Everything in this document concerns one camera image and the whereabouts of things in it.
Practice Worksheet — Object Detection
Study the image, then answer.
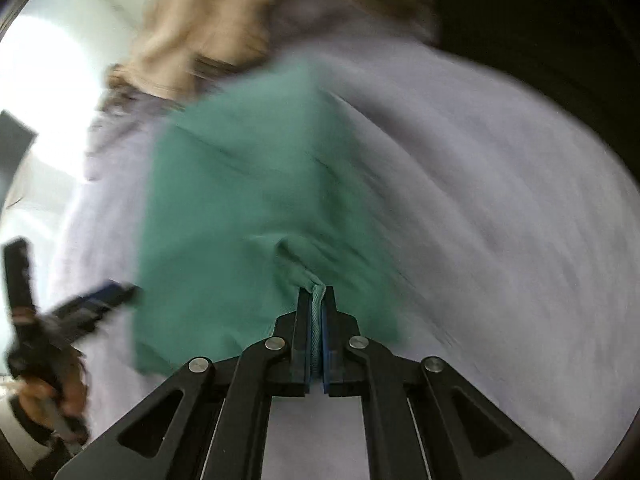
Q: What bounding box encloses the green garment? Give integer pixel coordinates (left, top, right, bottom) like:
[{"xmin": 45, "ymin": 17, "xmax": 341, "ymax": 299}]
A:
[{"xmin": 132, "ymin": 62, "xmax": 399, "ymax": 376}]

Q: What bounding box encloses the left hand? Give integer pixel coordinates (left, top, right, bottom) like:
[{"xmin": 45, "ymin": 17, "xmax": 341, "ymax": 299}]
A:
[{"xmin": 17, "ymin": 349, "xmax": 88, "ymax": 430}]

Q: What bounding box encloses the lavender quilt bedspread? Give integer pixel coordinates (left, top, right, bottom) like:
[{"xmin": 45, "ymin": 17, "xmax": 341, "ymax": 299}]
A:
[{"xmin": 62, "ymin": 0, "xmax": 639, "ymax": 479}]

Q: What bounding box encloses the beige ribbed knit garment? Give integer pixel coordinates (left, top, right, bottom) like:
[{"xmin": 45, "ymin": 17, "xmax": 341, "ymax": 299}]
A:
[{"xmin": 101, "ymin": 0, "xmax": 433, "ymax": 110}]

